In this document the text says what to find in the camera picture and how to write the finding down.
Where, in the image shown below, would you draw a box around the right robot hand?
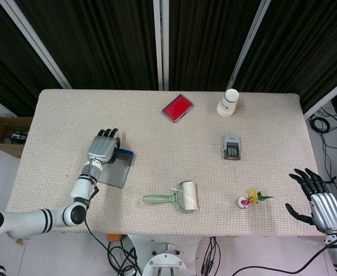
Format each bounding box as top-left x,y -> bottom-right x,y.
285,168 -> 337,234

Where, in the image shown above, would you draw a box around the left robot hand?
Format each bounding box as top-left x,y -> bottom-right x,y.
87,128 -> 121,166

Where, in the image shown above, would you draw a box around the grey dustpan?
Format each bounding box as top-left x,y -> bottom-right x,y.
95,147 -> 135,189

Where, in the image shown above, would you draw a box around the round white robot base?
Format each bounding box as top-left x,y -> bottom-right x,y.
125,234 -> 198,276

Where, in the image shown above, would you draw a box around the red ink pad case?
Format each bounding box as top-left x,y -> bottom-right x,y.
160,93 -> 195,124

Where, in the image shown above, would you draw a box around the beige woven tablecloth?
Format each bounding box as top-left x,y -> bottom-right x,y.
6,89 -> 327,238

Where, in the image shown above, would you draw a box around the colourful feather shuttlecock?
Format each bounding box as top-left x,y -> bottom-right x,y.
236,187 -> 275,209

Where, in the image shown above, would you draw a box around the green lint roller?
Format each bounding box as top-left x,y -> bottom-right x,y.
142,180 -> 200,214

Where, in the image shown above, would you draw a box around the cardboard box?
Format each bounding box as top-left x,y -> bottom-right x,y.
0,105 -> 33,159

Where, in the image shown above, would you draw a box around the black pleated curtain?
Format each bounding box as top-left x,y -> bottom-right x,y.
0,0 -> 337,117

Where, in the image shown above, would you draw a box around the grey date stamp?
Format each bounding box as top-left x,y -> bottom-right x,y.
221,133 -> 242,160

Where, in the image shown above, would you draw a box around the white bottle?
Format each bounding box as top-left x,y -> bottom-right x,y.
216,88 -> 240,118

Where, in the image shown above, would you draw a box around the black tangled cables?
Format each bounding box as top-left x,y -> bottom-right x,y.
308,106 -> 337,208

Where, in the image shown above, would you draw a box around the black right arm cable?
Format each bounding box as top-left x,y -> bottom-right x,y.
230,232 -> 337,276

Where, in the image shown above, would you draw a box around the black floor cable bundle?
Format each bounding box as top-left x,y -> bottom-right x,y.
83,221 -> 143,276

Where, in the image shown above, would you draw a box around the hanging black cables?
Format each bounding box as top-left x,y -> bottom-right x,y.
200,236 -> 224,276

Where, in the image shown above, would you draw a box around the white upright frame post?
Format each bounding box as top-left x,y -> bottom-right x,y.
152,0 -> 170,91

